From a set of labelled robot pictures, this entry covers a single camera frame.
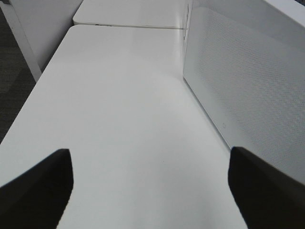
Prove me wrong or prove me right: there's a white table leg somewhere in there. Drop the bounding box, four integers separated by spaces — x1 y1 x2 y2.
0 0 42 82

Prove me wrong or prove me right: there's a white microwave oven body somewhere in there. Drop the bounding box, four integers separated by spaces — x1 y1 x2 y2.
178 0 305 55

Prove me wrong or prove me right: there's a white microwave door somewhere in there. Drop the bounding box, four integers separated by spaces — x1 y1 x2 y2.
183 7 305 183

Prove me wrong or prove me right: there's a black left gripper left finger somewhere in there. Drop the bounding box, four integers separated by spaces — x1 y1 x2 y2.
0 149 73 229

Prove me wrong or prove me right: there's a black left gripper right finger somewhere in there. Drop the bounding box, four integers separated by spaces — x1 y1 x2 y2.
228 146 305 229

